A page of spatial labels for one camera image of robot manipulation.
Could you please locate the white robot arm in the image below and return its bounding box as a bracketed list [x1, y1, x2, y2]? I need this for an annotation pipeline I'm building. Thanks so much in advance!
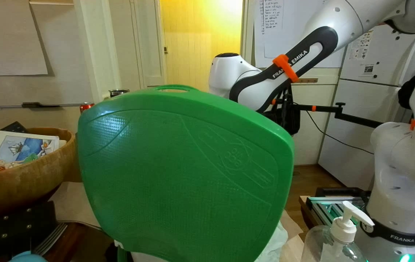
[208, 0, 415, 262]

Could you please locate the green bin lid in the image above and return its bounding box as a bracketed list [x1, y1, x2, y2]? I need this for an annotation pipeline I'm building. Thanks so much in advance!
[77, 85, 294, 262]

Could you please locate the hand sanitizer pump bottle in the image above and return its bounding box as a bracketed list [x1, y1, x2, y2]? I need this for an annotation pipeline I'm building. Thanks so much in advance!
[299, 201, 374, 262]

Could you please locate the wooden bowl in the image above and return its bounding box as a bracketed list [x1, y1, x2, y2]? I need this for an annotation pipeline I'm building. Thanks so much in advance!
[0, 129, 75, 212]

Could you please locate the picture book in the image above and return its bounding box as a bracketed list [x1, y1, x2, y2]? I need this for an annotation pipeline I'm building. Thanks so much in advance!
[0, 131, 64, 171]

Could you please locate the white whiteboard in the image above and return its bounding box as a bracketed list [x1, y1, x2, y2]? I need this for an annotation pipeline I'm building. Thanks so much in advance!
[0, 0, 48, 76]

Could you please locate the paper sheet on wall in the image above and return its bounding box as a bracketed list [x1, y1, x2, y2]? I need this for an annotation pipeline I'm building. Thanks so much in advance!
[253, 0, 327, 69]

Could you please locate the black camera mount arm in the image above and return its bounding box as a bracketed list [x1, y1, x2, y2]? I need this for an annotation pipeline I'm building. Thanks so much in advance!
[295, 102, 382, 129]

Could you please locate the aluminium extrusion frame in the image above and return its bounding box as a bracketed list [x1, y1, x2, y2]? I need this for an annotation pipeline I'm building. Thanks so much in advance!
[299, 196, 366, 229]

